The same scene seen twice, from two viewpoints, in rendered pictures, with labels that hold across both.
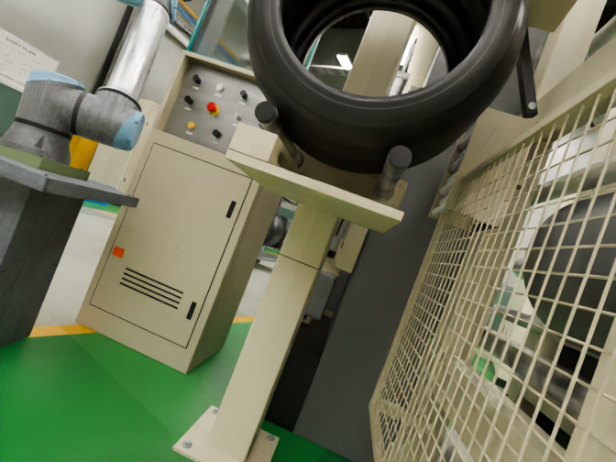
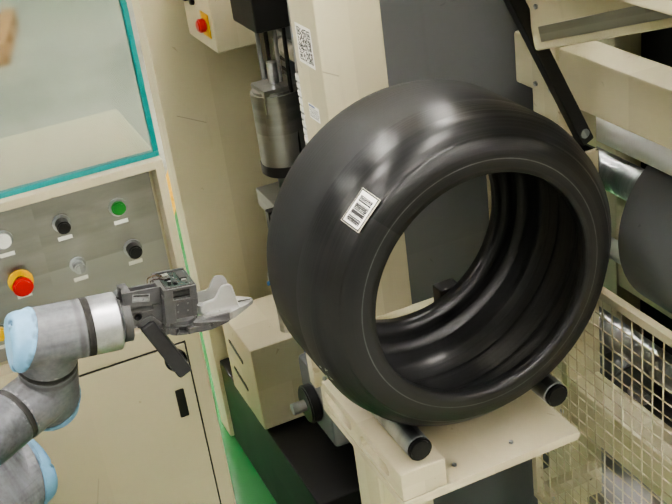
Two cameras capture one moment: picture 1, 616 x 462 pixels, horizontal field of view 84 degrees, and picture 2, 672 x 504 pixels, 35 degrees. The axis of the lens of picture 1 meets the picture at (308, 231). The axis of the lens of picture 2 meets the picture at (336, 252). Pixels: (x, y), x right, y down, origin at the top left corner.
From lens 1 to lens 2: 1.78 m
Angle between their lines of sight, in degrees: 40
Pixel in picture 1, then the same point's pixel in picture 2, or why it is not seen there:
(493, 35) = (596, 258)
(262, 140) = (433, 473)
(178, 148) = not seen: hidden behind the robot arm
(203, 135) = not seen: hidden behind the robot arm
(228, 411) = not seen: outside the picture
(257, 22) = (369, 388)
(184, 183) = (78, 426)
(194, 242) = (157, 480)
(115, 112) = (23, 484)
